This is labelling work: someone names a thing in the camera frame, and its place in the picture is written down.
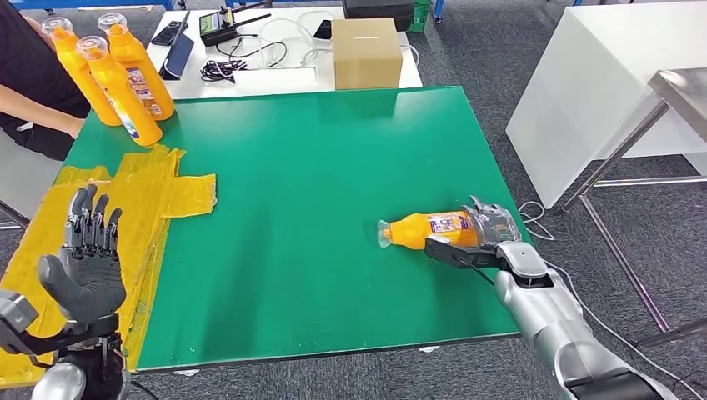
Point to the steel table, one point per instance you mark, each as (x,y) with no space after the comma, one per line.
(685,94)

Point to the person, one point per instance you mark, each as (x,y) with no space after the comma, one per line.
(33,72)

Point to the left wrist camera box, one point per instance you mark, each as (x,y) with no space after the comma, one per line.
(16,317)

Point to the black case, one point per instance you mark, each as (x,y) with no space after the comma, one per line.
(380,8)

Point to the black device with antennas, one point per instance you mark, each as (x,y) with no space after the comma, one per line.
(217,32)

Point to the dark blue tablet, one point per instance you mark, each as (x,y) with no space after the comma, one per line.
(179,57)

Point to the white cabinet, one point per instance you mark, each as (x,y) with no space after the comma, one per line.
(596,83)

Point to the black flat object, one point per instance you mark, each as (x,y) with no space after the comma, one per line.
(323,30)

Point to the brown cardboard box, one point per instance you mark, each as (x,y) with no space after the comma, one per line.
(366,55)

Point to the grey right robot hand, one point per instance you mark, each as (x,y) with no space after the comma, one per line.
(494,226)

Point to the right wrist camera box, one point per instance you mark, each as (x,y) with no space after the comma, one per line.
(447,251)

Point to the yellow tape patch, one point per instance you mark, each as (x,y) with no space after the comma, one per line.
(154,221)

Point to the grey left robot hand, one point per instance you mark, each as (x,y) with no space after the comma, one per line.
(91,281)

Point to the green crate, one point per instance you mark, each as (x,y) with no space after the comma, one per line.
(421,15)

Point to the white bench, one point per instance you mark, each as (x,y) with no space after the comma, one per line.
(22,182)

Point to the black phone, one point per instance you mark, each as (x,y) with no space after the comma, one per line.
(165,33)

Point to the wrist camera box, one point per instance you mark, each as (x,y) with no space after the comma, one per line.
(16,317)
(447,251)

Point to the white table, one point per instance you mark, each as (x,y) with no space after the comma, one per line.
(193,89)

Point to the orange detergent bottle clear cap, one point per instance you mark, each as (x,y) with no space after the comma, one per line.
(149,83)
(414,232)
(66,60)
(119,94)

